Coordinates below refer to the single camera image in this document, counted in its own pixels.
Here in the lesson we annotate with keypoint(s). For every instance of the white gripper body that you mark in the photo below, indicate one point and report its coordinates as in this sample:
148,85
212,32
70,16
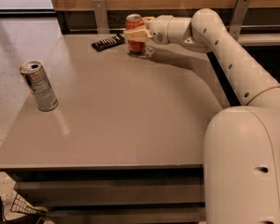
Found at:
159,29

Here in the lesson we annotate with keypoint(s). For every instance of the red coke can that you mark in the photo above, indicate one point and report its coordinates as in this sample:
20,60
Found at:
133,21

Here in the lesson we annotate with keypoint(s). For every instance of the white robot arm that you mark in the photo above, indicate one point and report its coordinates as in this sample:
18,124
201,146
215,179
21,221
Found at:
241,159

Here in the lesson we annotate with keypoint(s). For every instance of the black rxbar chocolate bar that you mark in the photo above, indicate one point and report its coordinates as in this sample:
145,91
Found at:
108,43

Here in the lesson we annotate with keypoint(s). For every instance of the silver energy drink can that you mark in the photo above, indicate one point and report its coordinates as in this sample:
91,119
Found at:
37,81

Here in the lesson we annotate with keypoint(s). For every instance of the upper grey drawer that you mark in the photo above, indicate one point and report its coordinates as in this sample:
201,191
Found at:
112,192

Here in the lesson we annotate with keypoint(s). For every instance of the grey drawer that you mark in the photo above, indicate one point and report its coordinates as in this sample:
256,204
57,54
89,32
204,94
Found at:
152,215
112,192

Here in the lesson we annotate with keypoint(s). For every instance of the lower grey drawer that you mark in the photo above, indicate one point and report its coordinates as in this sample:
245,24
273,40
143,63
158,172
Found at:
152,215

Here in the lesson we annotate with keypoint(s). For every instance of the left metal bracket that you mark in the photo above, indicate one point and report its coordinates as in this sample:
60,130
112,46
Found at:
100,13

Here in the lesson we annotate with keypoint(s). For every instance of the metal bracket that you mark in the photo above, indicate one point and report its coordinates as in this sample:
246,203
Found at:
100,13
237,17

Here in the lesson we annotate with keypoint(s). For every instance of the right metal bracket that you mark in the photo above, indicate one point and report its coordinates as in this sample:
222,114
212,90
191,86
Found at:
237,17

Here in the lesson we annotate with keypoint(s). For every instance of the black wire basket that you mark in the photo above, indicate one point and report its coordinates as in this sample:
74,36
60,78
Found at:
21,206

